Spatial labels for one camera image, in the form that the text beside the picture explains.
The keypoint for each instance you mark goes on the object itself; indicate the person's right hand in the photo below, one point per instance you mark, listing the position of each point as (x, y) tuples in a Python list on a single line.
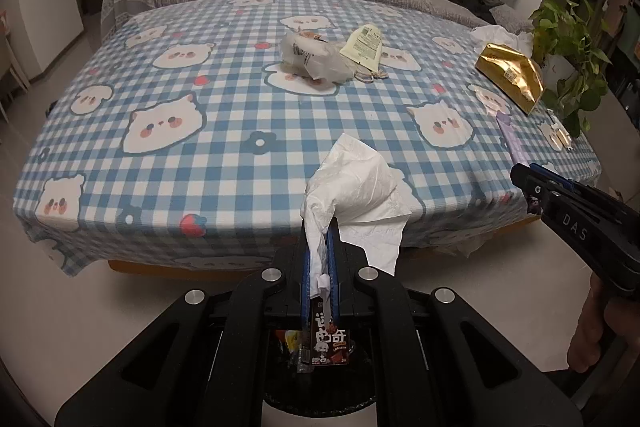
[(622, 318)]

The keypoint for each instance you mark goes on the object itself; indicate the pale green sachet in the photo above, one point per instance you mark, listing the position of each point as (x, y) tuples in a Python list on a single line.
[(364, 47)]

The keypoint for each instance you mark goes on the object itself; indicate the white tissue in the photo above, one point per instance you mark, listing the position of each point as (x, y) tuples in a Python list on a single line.
[(370, 201)]

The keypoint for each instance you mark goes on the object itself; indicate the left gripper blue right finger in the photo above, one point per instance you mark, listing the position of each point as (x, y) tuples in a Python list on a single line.
[(332, 239)]

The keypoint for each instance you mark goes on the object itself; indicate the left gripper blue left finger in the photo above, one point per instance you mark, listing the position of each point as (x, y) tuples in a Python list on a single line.
[(305, 299)]

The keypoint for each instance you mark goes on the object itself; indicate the blue checkered cartoon tablecloth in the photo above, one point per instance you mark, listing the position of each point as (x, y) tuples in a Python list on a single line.
[(187, 142)]

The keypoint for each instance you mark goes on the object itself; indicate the green potted plant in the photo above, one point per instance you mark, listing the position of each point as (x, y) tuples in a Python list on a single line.
[(572, 31)]

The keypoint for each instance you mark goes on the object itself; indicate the gold snack bag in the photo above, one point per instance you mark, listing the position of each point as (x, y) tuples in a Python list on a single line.
[(515, 74)]

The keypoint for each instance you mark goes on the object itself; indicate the clear plastic bag on table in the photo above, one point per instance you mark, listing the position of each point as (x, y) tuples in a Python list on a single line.
[(315, 58)]

